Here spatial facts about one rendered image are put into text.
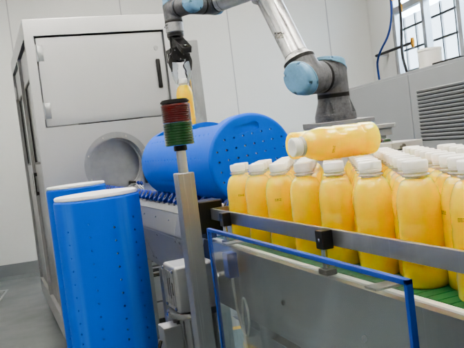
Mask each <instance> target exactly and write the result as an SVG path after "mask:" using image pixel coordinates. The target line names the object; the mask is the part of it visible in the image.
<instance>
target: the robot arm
mask: <svg viewBox="0 0 464 348"><path fill-rule="evenodd" d="M249 1H251V2H252V3H253V4H255V5H258V6H259V8H260V10H261V12H262V14H263V16H264V18H265V20H266V23H267V25H268V27H269V29H270V31H271V33H272V35H273V37H274V39H275V41H276V43H277V45H278V47H279V49H280V51H281V53H282V55H283V57H284V59H285V63H284V77H283V78H284V83H285V85H286V87H287V88H288V89H289V91H291V92H292V93H293V94H295V95H304V96H307V95H313V94H317V97H318V105H317V109H316V116H315V121H316V124H317V123H325V122H336V121H342V120H348V119H355V118H357V114H356V110H355V108H354V105H353V104H352V102H351V100H350V96H349V84H348V77H347V66H346V61H345V59H344V58H343V57H341V56H322V57H316V56H315V54H314V52H313V51H312V50H309V49H307V47H306V46H305V43H304V41H303V40H302V37H301V36H300V33H299V32H298V29H297V28H296V25H295V23H294V22H293V20H292V18H291V16H290V14H289V12H288V10H287V8H286V6H285V4H284V2H283V0H162V8H163V12H164V22H165V26H164V28H165V29H166V33H167V38H168V40H169V41H170V47H171V48H169V49H168V50H167V51H166V58H167V63H168V65H169V67H170V69H171V77H172V78H173V80H174V82H175V83H176V84H177V85H178V80H179V79H178V72H177V69H178V64H177V62H180V63H182V62H184V64H183V68H184V73H185V75H186V78H187V81H188V83H189V82H190V79H191V71H192V63H193V62H192V59H191V56H190V53H189V52H192V46H191V45H190V44H189V43H188V42H187V40H185V38H183V36H184V33H183V32H184V26H183V21H182V17H183V16H186V15H220V14H222V13H223V12H224V11H225V10H227V9H229V8H233V7H235V6H238V5H241V4H243V3H246V2H249ZM167 54H168V56H167Z"/></svg>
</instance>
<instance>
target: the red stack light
mask: <svg viewBox="0 0 464 348"><path fill-rule="evenodd" d="M160 108H161V114H162V123H163V124H169V123H174V122H187V121H191V120H192V119H191V110H190V104H189V103H188V102H185V103H176V104H167V105H163V106H160Z"/></svg>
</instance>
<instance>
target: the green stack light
mask: <svg viewBox="0 0 464 348"><path fill-rule="evenodd" d="M192 126H193V125H192V121H187V122H174V123H169V124H163V130H164V138H165V139H164V140H165V147H167V146H179V145H185V144H194V143H195V142H194V138H193V137H194V136H193V127H192Z"/></svg>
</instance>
